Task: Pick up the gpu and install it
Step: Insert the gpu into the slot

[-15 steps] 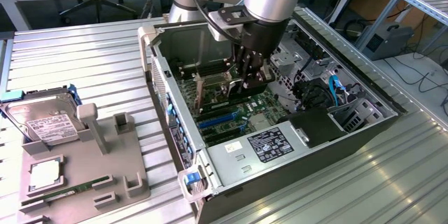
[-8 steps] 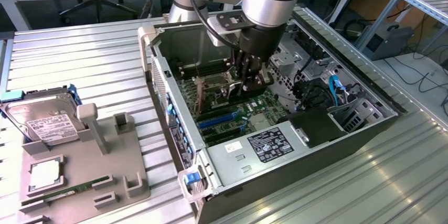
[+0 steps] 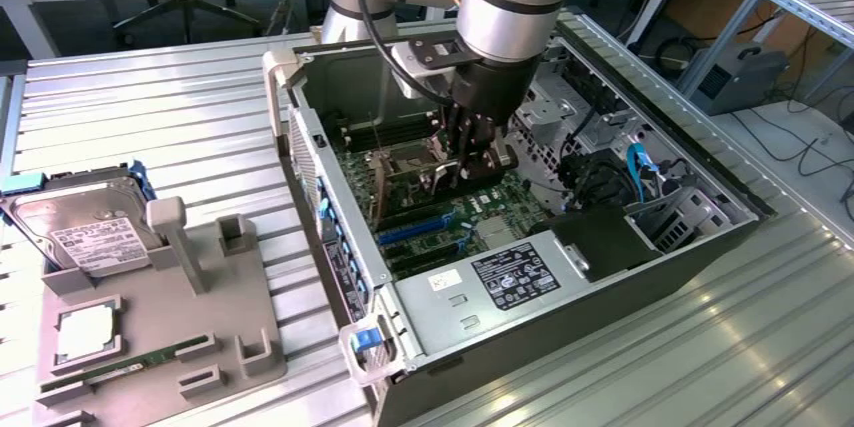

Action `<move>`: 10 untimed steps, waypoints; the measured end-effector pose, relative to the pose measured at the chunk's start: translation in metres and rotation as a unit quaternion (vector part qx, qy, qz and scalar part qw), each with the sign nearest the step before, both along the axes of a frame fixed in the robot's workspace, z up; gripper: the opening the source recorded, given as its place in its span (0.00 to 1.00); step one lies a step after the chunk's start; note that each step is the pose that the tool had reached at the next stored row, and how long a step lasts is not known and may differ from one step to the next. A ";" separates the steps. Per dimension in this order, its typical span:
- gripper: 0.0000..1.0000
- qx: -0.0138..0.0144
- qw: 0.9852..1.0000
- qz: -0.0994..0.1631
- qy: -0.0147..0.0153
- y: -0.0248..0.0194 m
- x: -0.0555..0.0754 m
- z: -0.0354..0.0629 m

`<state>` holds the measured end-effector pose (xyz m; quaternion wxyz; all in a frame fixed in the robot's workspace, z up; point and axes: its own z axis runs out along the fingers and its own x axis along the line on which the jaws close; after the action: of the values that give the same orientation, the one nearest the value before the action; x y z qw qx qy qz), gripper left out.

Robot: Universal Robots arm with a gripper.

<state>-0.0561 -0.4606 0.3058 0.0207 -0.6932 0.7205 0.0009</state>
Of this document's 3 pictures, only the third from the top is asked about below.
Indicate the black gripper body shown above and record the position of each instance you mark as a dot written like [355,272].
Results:
[497,92]

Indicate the low profile graphics card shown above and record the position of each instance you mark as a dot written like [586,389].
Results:
[414,187]

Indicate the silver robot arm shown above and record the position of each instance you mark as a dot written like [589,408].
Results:
[508,7]

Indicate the CPU socket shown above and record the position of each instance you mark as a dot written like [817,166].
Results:
[407,157]

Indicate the silver metal drive cage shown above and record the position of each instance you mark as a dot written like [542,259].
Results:
[554,117]

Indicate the green motherboard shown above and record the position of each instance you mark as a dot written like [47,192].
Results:
[481,207]

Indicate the blue expansion slot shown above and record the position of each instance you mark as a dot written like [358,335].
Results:
[414,229]

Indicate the silver chipset heatsink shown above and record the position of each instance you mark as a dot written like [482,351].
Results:
[497,233]

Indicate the small white sticker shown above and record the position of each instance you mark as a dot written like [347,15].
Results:
[443,279]

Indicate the black white power supply label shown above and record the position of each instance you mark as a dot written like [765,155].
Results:
[514,274]

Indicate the black plastic air shroud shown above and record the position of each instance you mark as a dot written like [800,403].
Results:
[601,242]

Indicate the grey power supply unit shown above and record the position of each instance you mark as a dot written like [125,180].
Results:
[441,317]

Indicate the silver perforated disk bay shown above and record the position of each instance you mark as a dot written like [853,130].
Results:
[694,217]

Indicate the blue case release latch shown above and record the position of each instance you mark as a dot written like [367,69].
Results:
[365,339]

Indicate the open black PC case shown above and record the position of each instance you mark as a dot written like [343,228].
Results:
[601,327]

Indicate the black office chair base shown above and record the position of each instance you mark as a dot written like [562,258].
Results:
[187,14]

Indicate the grey plastic parts rack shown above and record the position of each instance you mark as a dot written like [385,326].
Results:
[167,317]

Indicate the hard disk with blue caddy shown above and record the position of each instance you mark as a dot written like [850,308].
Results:
[81,227]

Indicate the green RAM stick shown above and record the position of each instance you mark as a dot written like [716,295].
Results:
[134,362]

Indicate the silver CPU chip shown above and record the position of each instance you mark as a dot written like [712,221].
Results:
[86,332]

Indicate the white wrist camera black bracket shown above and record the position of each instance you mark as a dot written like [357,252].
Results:
[427,59]

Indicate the aluminium profile frame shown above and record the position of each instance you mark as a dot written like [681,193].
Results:
[801,2]

